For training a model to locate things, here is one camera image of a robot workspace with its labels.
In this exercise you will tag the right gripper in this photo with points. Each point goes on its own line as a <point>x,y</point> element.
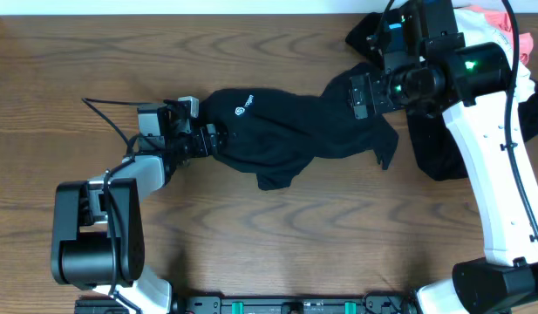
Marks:
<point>380,82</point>

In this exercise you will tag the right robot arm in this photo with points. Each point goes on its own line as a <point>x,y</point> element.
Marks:
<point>429,68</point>

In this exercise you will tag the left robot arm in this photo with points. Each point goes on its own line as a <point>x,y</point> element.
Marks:
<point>97,236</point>

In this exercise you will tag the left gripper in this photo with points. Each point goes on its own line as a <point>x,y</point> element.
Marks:
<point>213,148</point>

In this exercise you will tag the black polo shirt with logo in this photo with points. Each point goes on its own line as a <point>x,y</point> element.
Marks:
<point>276,134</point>

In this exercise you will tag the black garment under pile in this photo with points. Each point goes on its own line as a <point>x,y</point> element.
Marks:
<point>435,150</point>

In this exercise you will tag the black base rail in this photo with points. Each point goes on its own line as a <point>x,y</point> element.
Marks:
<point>373,303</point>

